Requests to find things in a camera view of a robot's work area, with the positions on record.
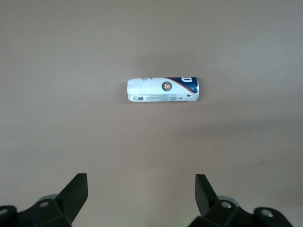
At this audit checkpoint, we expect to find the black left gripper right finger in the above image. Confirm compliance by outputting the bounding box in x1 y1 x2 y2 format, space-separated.
189 174 255 227

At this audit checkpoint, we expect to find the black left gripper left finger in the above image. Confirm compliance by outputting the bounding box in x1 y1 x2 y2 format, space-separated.
21 173 89 227

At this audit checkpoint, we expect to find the white blue tennis ball can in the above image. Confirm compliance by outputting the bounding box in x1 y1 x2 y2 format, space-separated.
126 76 200 103

